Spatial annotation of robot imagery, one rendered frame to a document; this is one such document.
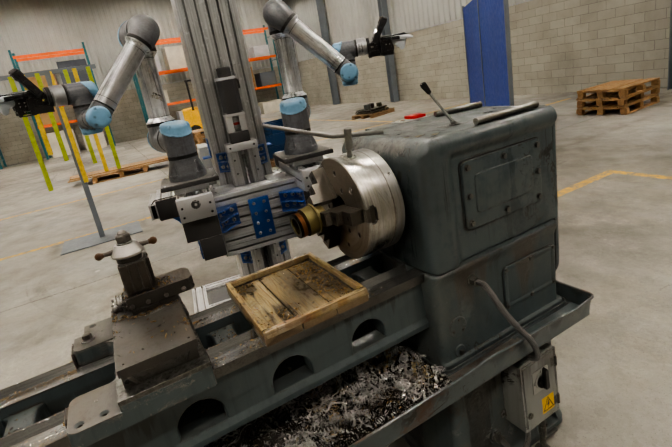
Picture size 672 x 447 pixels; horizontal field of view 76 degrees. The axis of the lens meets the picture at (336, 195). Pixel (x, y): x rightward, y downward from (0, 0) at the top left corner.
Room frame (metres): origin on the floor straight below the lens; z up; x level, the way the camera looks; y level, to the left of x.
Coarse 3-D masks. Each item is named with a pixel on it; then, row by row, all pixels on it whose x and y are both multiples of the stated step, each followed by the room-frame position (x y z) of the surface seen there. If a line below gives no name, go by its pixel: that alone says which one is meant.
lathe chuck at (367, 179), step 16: (336, 160) 1.20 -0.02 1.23; (352, 160) 1.19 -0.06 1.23; (368, 160) 1.20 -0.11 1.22; (336, 176) 1.21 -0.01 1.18; (352, 176) 1.13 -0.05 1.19; (368, 176) 1.14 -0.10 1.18; (336, 192) 1.23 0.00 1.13; (352, 192) 1.15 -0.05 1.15; (368, 192) 1.11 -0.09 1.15; (384, 192) 1.13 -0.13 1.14; (368, 208) 1.09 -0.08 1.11; (384, 208) 1.11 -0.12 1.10; (368, 224) 1.09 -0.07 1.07; (384, 224) 1.11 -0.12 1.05; (352, 240) 1.19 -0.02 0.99; (368, 240) 1.10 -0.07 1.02; (384, 240) 1.14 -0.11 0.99; (352, 256) 1.20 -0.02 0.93
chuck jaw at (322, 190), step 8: (320, 168) 1.28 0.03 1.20; (312, 176) 1.27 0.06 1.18; (320, 176) 1.26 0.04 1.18; (312, 184) 1.28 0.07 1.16; (320, 184) 1.24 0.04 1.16; (328, 184) 1.25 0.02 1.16; (312, 192) 1.24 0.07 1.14; (320, 192) 1.23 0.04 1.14; (328, 192) 1.23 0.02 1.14; (312, 200) 1.20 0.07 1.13; (320, 200) 1.21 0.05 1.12; (328, 200) 1.22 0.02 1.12
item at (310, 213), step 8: (304, 208) 1.17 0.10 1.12; (312, 208) 1.17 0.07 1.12; (320, 208) 1.18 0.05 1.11; (296, 216) 1.15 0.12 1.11; (304, 216) 1.15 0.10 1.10; (312, 216) 1.15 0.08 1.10; (320, 216) 1.17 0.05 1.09; (296, 224) 1.20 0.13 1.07; (304, 224) 1.14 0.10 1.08; (312, 224) 1.14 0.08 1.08; (320, 224) 1.15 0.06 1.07; (296, 232) 1.17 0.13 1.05; (304, 232) 1.13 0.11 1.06; (312, 232) 1.15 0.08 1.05; (320, 232) 1.17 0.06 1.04
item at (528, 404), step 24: (504, 312) 1.10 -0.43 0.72; (528, 336) 1.10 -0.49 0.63; (528, 360) 1.21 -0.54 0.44; (552, 360) 1.25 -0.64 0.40; (504, 384) 1.24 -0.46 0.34; (528, 384) 1.19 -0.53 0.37; (552, 384) 1.24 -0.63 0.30; (528, 408) 1.18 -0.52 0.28; (552, 408) 1.23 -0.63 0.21; (528, 432) 1.22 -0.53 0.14
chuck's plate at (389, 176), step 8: (368, 152) 1.24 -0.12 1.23; (376, 160) 1.20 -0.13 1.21; (384, 168) 1.18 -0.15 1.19; (384, 176) 1.16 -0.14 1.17; (392, 176) 1.16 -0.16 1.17; (392, 184) 1.15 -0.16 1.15; (392, 192) 1.14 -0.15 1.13; (400, 192) 1.15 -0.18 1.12; (400, 200) 1.14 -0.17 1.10; (400, 208) 1.14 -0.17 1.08; (400, 216) 1.14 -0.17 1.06; (400, 224) 1.14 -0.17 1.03; (400, 232) 1.16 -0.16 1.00; (392, 240) 1.16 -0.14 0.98
